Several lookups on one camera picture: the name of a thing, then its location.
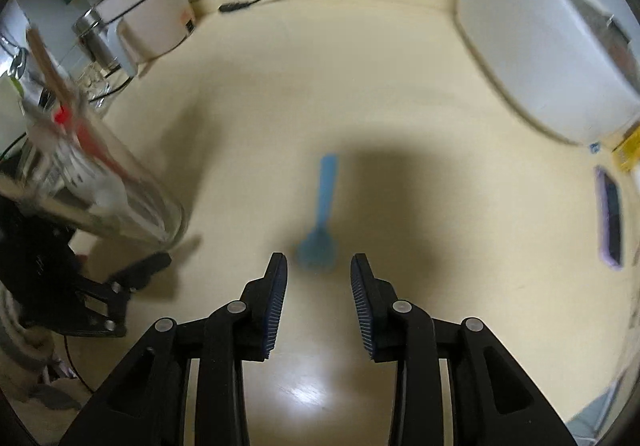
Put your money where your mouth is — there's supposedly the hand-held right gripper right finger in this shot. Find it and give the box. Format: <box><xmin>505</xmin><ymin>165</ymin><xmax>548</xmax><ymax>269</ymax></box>
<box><xmin>350</xmin><ymin>253</ymin><xmax>578</xmax><ymax>446</ymax></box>

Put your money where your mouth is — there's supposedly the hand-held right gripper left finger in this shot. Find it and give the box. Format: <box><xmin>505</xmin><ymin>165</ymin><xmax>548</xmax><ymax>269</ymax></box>
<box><xmin>60</xmin><ymin>252</ymin><xmax>290</xmax><ymax>446</ymax></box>

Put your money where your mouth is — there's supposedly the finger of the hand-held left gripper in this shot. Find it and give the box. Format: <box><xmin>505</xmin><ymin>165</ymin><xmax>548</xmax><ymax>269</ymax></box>
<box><xmin>65</xmin><ymin>252</ymin><xmax>173</xmax><ymax>338</ymax></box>

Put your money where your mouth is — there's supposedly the tall clear glass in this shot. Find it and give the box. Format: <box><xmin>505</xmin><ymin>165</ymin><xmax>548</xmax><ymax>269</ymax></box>
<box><xmin>0</xmin><ymin>91</ymin><xmax>188</xmax><ymax>247</ymax></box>

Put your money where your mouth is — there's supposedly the white ceramic spoon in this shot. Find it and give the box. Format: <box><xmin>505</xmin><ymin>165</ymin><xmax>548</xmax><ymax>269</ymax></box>
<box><xmin>90</xmin><ymin>176</ymin><xmax>122</xmax><ymax>213</ymax></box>

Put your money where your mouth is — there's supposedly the red plastic spoon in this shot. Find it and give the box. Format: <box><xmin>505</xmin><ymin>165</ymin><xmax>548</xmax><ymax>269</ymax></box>
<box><xmin>52</xmin><ymin>106</ymin><xmax>131</xmax><ymax>182</ymax></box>

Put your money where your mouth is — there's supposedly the faceted drinking glass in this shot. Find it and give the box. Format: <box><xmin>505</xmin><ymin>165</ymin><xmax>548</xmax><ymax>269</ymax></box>
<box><xmin>80</xmin><ymin>64</ymin><xmax>123</xmax><ymax>114</ymax></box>

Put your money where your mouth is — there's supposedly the stainless steel canister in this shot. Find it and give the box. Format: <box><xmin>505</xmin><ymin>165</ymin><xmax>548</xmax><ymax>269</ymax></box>
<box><xmin>72</xmin><ymin>9</ymin><xmax>118</xmax><ymax>64</ymax></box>

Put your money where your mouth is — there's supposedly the beige electric kettle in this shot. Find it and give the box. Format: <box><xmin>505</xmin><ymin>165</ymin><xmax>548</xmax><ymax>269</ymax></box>
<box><xmin>92</xmin><ymin>0</ymin><xmax>196</xmax><ymax>77</ymax></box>

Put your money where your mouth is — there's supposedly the phone in purple case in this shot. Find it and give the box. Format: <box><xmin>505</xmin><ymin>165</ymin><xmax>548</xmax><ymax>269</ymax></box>
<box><xmin>594</xmin><ymin>165</ymin><xmax>625</xmax><ymax>272</ymax></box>

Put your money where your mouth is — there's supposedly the white rice cooker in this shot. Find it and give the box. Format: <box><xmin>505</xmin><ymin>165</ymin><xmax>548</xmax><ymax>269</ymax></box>
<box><xmin>455</xmin><ymin>0</ymin><xmax>640</xmax><ymax>144</ymax></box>

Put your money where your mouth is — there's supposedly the yellow packet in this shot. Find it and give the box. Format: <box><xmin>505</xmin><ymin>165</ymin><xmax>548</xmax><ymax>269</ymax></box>
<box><xmin>612</xmin><ymin>126</ymin><xmax>640</xmax><ymax>172</ymax></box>

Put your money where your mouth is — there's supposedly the black cooker cord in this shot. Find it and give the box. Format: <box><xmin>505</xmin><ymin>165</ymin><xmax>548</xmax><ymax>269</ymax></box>
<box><xmin>90</xmin><ymin>74</ymin><xmax>137</xmax><ymax>103</ymax></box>

